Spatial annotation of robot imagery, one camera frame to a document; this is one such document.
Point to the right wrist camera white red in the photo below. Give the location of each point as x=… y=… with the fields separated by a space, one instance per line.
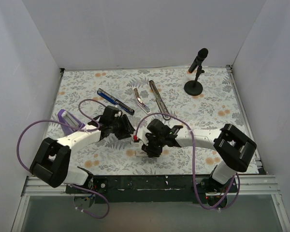
x=140 y=135

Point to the purple stapler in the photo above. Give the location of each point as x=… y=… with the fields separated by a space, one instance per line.
x=70 y=122

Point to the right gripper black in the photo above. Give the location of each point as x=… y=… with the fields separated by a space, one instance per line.
x=151 y=147

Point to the blue stapler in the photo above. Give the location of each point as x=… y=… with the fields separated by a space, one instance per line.
x=115 y=101

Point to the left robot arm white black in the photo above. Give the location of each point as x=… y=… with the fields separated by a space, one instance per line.
x=51 y=163

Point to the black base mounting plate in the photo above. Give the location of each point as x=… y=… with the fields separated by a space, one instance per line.
x=145 y=188

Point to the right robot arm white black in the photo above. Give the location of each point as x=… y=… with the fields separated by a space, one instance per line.
x=234 y=147

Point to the black microphone on stand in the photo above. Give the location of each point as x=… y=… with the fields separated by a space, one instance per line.
x=194 y=87

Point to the aluminium frame rail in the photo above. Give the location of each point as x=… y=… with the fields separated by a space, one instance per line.
x=249 y=185

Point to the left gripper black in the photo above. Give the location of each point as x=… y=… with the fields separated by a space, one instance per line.
x=125 y=126

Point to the white stapler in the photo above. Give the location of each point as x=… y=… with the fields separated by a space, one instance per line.
x=140 y=102

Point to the floral table mat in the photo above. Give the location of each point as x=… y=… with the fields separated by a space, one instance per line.
x=216 y=106

